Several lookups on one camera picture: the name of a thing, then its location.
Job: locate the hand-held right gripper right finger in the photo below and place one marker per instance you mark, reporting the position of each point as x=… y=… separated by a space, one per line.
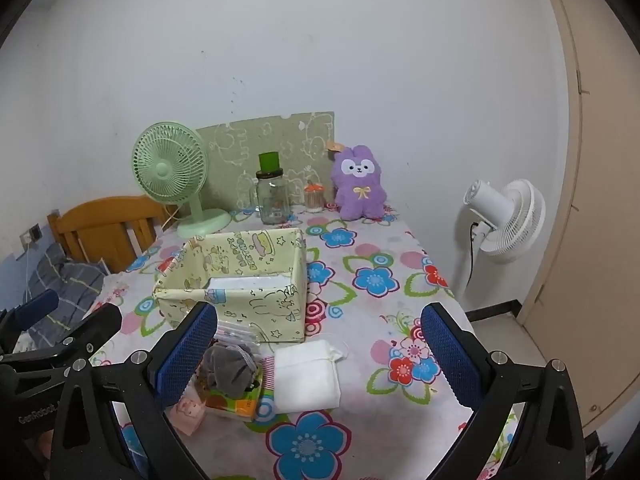
x=450 y=360

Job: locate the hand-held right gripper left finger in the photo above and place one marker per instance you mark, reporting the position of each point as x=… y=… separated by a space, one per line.
x=187 y=355

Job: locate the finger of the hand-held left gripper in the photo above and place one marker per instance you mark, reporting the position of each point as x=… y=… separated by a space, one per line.
x=95 y=324
x=35 y=306

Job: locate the grey sock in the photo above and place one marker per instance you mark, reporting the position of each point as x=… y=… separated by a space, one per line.
x=230 y=367

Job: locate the clear plastic bag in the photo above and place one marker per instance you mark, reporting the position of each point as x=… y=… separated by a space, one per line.
x=235 y=332

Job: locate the pink tissue packet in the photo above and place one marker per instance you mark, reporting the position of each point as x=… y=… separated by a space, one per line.
x=187 y=412

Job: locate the green tissue packet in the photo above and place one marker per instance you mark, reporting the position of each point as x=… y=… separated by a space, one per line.
x=235 y=404

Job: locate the yellow printed storage box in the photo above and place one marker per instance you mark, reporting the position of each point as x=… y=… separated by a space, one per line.
x=270 y=320

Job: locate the white cloth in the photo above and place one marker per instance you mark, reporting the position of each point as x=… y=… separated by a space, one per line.
x=307 y=375

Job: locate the grey plaid pillow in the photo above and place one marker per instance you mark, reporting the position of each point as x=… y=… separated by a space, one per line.
x=65 y=285

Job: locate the white tissue pack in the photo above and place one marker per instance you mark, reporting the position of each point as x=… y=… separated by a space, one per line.
x=245 y=285

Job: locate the wooden bed headboard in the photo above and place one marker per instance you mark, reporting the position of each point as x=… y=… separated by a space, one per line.
x=100 y=230

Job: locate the white standing fan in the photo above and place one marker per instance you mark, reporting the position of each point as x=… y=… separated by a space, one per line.
x=505 y=215

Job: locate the green desk fan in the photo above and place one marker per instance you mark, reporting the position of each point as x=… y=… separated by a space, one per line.
x=167 y=167

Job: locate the glass jar with green lid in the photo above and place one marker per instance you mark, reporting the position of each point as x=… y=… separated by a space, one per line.
x=272 y=200

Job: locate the small jar with orange lid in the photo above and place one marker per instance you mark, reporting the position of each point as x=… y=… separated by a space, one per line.
x=315 y=199

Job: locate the purple plush bunny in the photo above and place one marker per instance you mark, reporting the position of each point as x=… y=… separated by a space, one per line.
x=357 y=180

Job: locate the beige door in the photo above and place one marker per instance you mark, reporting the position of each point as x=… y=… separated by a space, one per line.
x=610 y=210

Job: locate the wall socket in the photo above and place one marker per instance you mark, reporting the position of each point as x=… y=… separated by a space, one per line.
x=32 y=234

